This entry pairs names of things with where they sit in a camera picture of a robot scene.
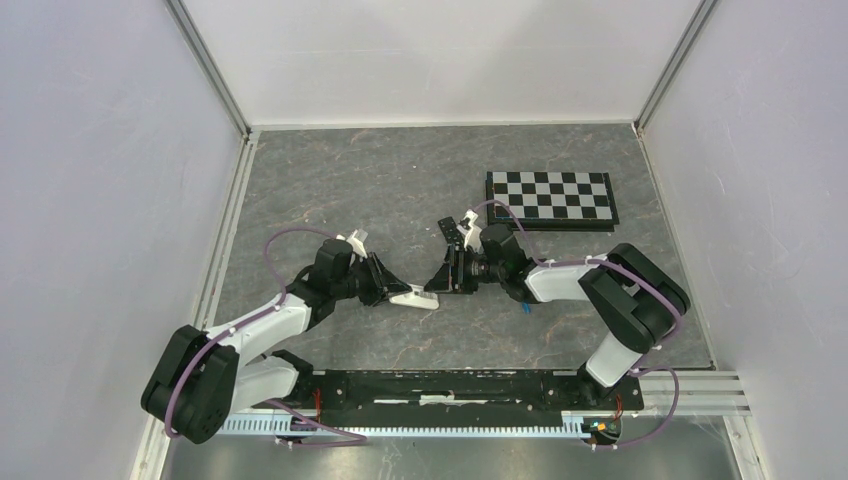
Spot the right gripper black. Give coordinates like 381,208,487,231
423,244,505,296

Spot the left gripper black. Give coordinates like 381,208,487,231
332,251,410,306

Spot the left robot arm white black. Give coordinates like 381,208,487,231
140,235,439,444

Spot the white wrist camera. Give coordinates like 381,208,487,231
336,229,368,258
457,209,482,253

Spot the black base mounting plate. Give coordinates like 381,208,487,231
284,369,645,428

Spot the white remote control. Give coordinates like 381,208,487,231
389,285,439,310

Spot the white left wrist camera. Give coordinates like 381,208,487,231
336,229,368,258

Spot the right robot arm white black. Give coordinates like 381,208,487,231
423,224,691,408

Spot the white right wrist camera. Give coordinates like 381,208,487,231
457,209,482,253

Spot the white slotted cable duct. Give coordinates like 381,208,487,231
218,410,621,440

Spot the black white chessboard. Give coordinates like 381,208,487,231
485,171,620,232

